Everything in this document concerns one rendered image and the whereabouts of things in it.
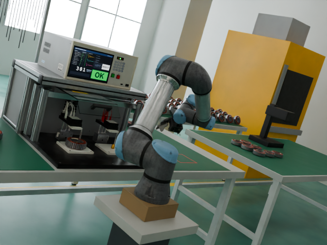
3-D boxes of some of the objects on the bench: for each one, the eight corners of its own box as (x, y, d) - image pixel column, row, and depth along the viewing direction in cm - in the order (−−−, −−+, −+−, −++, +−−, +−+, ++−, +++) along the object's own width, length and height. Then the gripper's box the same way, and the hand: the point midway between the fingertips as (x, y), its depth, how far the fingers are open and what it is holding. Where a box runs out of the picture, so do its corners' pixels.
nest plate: (93, 154, 208) (94, 152, 208) (68, 153, 198) (68, 151, 198) (80, 144, 219) (81, 142, 219) (56, 143, 209) (56, 141, 209)
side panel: (22, 133, 215) (34, 78, 209) (16, 133, 213) (28, 77, 207) (5, 118, 235) (16, 66, 229) (0, 117, 233) (11, 65, 227)
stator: (89, 150, 207) (90, 144, 207) (69, 149, 201) (71, 143, 200) (80, 143, 216) (82, 137, 215) (61, 142, 209) (63, 135, 208)
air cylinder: (106, 143, 236) (109, 134, 235) (96, 142, 231) (98, 133, 230) (102, 140, 239) (104, 131, 238) (92, 139, 234) (94, 131, 233)
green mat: (230, 170, 263) (230, 170, 263) (164, 170, 223) (164, 170, 222) (148, 126, 331) (148, 126, 331) (86, 119, 290) (86, 119, 290)
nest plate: (129, 155, 224) (130, 153, 224) (107, 154, 214) (108, 152, 214) (115, 146, 235) (116, 144, 235) (94, 145, 225) (95, 143, 225)
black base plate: (159, 169, 223) (160, 165, 222) (57, 168, 180) (58, 164, 179) (116, 140, 256) (117, 137, 256) (21, 134, 214) (22, 130, 213)
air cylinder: (71, 141, 220) (73, 131, 219) (59, 140, 215) (61, 131, 214) (67, 138, 223) (69, 129, 222) (55, 137, 218) (57, 128, 217)
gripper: (167, 117, 219) (153, 136, 233) (197, 124, 226) (182, 143, 240) (166, 106, 224) (152, 125, 238) (195, 113, 231) (180, 131, 245)
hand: (166, 131), depth 241 cm, fingers open, 14 cm apart
